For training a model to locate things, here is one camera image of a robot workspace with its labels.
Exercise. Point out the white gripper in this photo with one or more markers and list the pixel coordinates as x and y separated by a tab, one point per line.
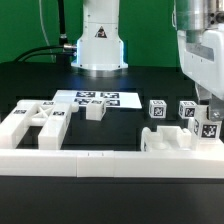
204	64

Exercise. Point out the white chair seat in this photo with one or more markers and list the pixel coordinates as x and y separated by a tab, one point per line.
167	138

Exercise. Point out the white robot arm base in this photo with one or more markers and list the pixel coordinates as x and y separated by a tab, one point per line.
100	51

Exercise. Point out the white tagged nut cube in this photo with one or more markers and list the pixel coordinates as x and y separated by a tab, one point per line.
187	109
157	108

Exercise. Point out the flat white tag plate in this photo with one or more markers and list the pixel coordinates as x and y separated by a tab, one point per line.
113	99

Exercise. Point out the white U-shaped obstacle frame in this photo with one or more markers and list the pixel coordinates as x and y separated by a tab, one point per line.
27	160

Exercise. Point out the white chair back frame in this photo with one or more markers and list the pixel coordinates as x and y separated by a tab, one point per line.
53	118

